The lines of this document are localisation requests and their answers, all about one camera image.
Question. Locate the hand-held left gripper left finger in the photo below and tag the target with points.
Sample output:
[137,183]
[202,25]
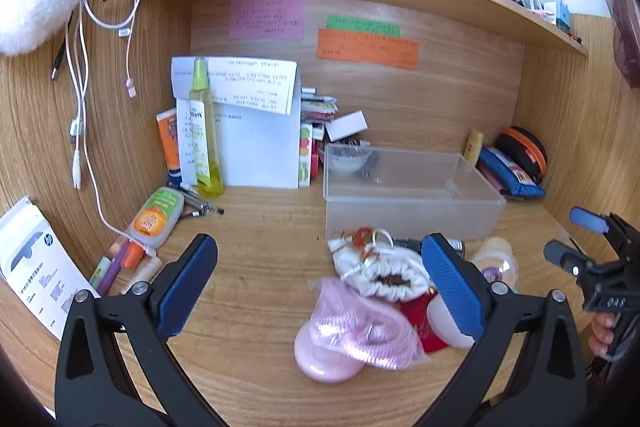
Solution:
[192,287]

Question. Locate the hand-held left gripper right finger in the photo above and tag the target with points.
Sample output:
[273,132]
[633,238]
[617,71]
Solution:
[450,282]

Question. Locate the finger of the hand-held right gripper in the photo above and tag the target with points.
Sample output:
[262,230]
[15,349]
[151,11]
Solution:
[590,219]
[565,257]

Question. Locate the green jar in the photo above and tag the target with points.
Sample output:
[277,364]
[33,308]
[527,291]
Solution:
[457,248]

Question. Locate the white round jar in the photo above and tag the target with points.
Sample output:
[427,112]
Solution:
[447,327]

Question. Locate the red pouch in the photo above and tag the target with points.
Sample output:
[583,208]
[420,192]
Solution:
[420,322]

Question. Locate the cream round case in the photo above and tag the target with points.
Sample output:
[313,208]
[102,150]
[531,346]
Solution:
[495,257]

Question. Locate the clear plastic box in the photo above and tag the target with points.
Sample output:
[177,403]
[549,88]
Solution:
[400,207]

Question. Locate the pink mesh bag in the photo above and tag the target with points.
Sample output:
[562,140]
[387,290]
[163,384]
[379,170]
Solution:
[360,322]

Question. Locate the pink round compact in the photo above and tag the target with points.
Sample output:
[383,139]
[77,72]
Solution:
[320,362]

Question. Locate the wooden desktop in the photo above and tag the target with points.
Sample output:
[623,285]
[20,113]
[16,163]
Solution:
[260,257]

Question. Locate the person's right hand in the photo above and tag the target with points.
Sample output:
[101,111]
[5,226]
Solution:
[600,332]

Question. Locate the orange capped marker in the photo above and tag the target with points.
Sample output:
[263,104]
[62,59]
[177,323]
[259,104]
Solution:
[132,254]

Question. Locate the black pen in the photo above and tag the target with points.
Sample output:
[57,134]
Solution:
[192,213]
[200,202]

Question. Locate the sanitizer bottle orange label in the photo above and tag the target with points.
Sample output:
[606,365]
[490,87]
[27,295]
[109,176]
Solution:
[155,219]

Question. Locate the blue zip pouch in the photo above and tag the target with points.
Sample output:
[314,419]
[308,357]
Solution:
[510,172]

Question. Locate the green lip balm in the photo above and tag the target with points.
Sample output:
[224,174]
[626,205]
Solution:
[100,274]

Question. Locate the black orange round case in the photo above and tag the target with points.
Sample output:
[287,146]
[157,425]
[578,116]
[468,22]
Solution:
[527,147]

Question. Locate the pink wallet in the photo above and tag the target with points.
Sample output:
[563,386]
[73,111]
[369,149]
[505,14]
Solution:
[495,187]

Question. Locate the yellow tube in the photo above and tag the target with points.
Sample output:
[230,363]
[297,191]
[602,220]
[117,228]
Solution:
[472,147]

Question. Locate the yellow spray bottle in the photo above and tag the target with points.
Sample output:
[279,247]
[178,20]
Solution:
[205,147]

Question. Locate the orange sunscreen tube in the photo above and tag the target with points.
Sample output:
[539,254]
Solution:
[169,142]

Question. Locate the white printed booklet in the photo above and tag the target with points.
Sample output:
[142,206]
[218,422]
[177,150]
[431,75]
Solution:
[40,257]

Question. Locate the small clear bowl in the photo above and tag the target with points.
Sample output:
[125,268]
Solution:
[345,159]

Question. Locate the black binder clip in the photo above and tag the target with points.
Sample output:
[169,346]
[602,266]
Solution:
[360,142]

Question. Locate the fruit print box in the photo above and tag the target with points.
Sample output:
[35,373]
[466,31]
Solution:
[305,152]

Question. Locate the small white box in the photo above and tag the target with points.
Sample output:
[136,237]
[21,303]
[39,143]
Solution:
[345,127]

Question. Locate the printed white paper sheet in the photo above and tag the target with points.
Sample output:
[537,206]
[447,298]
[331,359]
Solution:
[250,82]

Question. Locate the stack of sachets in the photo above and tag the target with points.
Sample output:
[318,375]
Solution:
[317,107]

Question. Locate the orange paper note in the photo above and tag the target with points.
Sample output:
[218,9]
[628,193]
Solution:
[367,49]

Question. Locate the green paper note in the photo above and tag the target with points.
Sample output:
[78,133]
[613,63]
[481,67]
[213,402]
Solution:
[362,25]

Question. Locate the pink paper note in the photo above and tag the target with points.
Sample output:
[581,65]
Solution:
[265,18]

